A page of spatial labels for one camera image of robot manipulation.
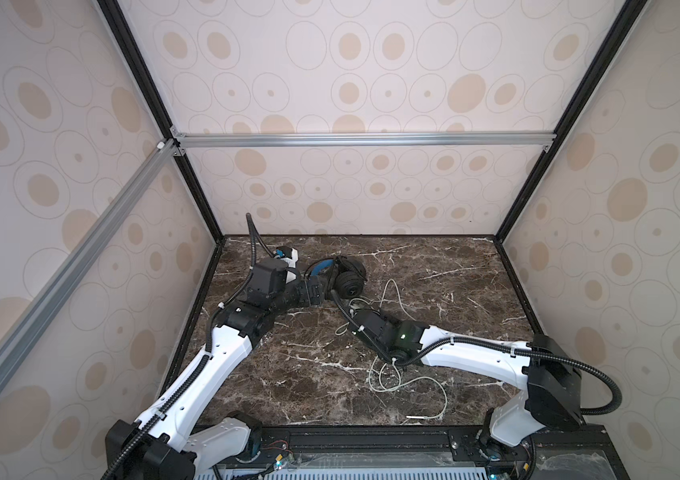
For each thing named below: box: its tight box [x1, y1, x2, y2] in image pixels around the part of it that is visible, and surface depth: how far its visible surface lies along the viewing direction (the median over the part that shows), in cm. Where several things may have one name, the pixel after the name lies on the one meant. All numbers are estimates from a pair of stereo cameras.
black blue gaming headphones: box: [304, 256, 367, 299], surface depth 100 cm
